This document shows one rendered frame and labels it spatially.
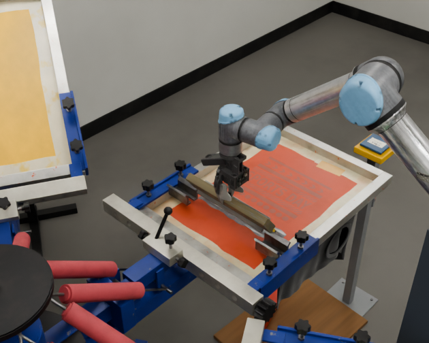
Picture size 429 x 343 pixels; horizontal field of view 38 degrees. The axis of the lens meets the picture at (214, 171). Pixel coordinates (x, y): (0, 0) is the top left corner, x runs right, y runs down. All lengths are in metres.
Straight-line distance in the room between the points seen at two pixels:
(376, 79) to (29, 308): 0.98
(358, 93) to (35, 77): 1.26
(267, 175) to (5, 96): 1.00
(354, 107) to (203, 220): 0.84
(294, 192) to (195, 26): 2.62
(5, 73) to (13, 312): 1.11
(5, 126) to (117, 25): 2.06
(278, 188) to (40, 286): 1.10
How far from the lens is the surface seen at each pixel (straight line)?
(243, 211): 2.05
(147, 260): 1.97
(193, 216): 2.24
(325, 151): 2.53
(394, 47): 5.69
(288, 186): 2.38
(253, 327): 1.79
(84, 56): 4.15
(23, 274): 1.61
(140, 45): 4.43
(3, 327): 1.51
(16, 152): 2.27
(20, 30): 2.50
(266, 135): 1.83
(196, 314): 3.17
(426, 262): 1.98
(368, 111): 1.58
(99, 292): 1.73
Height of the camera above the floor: 2.44
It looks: 38 degrees down
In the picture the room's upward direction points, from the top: straight up
